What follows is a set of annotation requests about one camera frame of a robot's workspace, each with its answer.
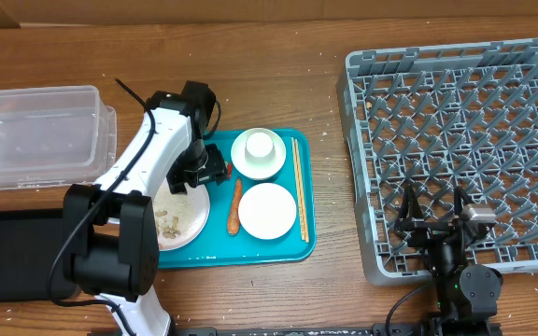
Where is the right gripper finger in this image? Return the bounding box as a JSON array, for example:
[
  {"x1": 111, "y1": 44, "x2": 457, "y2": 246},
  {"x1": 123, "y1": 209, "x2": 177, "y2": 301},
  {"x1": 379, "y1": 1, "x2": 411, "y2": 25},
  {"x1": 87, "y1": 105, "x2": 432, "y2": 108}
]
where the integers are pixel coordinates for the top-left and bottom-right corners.
[
  {"x1": 453, "y1": 186, "x2": 472, "y2": 221},
  {"x1": 398, "y1": 184, "x2": 424, "y2": 220}
]

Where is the red snack wrapper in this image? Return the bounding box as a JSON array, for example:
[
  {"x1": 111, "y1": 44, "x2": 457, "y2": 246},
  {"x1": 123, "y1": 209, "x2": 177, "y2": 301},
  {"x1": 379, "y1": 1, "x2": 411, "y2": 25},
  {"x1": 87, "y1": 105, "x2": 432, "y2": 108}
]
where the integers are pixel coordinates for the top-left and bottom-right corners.
[{"x1": 226, "y1": 162, "x2": 233, "y2": 180}]

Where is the large white round plate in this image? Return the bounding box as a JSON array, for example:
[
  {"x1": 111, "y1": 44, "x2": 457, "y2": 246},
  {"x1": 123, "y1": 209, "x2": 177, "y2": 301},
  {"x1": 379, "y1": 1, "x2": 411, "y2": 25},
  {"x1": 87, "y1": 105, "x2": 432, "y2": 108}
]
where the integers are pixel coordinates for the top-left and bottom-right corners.
[{"x1": 153, "y1": 180, "x2": 210, "y2": 251}]

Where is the white bowl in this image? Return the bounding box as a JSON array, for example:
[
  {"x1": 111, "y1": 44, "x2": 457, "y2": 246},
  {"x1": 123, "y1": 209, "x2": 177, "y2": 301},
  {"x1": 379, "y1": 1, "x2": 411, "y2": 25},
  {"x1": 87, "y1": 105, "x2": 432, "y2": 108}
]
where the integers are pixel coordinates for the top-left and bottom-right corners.
[{"x1": 231, "y1": 128, "x2": 287, "y2": 181}]

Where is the white cup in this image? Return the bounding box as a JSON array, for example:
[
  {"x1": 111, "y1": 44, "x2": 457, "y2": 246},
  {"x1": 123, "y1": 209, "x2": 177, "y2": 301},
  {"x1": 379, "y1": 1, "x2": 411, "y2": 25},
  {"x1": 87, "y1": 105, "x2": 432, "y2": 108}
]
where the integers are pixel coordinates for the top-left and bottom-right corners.
[{"x1": 246, "y1": 132, "x2": 274, "y2": 159}]

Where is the food scraps rice pile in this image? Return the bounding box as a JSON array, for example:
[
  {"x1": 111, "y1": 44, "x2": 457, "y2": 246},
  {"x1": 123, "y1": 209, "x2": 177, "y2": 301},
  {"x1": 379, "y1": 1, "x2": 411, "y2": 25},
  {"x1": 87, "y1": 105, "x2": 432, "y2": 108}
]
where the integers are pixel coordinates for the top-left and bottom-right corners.
[{"x1": 155, "y1": 210, "x2": 181, "y2": 239}]

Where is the small white round plate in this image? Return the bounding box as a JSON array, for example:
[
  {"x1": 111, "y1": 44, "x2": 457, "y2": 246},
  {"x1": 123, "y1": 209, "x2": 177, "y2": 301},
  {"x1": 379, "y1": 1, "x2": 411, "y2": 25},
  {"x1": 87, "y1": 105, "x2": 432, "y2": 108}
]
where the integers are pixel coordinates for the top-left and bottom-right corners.
[{"x1": 238, "y1": 183, "x2": 297, "y2": 240}]

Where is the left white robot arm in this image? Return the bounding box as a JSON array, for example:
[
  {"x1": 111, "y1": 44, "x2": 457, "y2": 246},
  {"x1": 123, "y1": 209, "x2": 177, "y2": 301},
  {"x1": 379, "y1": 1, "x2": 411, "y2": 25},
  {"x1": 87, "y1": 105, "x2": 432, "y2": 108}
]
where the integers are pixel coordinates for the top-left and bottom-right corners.
[{"x1": 45, "y1": 81, "x2": 229, "y2": 335}]

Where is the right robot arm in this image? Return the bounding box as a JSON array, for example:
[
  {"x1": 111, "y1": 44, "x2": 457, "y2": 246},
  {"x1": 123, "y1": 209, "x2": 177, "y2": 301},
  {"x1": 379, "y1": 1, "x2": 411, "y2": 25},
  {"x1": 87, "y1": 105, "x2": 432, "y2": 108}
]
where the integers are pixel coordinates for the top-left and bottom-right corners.
[{"x1": 384, "y1": 185, "x2": 503, "y2": 335}]

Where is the grey dishwasher rack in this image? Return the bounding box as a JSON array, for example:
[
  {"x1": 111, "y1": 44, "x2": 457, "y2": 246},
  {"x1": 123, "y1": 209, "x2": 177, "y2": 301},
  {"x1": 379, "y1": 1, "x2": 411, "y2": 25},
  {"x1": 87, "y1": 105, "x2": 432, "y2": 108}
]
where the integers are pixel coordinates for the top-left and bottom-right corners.
[{"x1": 336, "y1": 38, "x2": 538, "y2": 286}]

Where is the clear plastic waste bin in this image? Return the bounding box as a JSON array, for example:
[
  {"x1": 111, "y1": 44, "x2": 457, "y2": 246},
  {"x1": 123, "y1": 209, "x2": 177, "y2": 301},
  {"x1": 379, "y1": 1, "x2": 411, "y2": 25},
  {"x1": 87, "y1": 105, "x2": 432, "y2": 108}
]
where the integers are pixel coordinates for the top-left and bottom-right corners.
[{"x1": 0, "y1": 85, "x2": 117, "y2": 190}]

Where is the black waste tray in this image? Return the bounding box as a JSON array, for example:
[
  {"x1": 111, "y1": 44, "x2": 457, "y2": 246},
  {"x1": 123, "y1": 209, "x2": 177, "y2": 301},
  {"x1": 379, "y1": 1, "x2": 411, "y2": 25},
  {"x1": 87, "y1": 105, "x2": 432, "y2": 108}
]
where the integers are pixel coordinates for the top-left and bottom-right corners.
[{"x1": 0, "y1": 208, "x2": 64, "y2": 302}]

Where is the orange carrot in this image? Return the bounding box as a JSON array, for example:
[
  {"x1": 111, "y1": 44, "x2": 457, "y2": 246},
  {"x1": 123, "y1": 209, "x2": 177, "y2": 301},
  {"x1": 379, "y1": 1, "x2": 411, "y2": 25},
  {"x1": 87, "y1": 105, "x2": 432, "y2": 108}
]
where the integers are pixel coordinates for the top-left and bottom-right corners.
[{"x1": 227, "y1": 178, "x2": 243, "y2": 236}]

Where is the teal plastic serving tray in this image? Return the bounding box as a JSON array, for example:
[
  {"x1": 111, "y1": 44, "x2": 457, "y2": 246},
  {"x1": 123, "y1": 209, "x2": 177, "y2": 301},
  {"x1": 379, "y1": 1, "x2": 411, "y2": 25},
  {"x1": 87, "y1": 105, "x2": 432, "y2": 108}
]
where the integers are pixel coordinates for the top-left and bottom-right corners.
[{"x1": 159, "y1": 129, "x2": 317, "y2": 269}]

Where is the wooden chopstick left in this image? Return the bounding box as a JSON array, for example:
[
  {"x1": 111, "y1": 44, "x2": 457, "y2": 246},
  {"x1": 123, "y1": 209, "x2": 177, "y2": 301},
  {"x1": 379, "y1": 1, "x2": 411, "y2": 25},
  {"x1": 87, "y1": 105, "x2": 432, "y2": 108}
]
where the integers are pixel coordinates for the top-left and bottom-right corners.
[{"x1": 291, "y1": 137, "x2": 308, "y2": 243}]

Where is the wooden chopstick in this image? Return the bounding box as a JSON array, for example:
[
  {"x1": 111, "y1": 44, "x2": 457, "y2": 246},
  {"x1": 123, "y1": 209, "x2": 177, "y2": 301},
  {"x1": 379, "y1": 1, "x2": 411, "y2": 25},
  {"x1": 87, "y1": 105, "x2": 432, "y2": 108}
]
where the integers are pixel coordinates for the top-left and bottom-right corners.
[
  {"x1": 292, "y1": 138, "x2": 309, "y2": 243},
  {"x1": 291, "y1": 137, "x2": 308, "y2": 243}
]

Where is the wooden chopstick right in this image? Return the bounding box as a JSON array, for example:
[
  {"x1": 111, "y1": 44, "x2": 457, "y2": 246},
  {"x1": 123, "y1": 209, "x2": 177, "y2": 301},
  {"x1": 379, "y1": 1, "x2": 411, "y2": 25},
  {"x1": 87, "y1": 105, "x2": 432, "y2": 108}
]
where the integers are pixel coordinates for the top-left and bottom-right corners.
[{"x1": 292, "y1": 138, "x2": 309, "y2": 243}]

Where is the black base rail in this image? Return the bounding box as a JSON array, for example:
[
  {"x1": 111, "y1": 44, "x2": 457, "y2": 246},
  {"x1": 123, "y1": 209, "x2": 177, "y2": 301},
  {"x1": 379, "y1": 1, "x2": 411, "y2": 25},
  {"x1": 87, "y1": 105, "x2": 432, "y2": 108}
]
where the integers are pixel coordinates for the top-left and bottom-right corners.
[{"x1": 170, "y1": 323, "x2": 503, "y2": 336}]

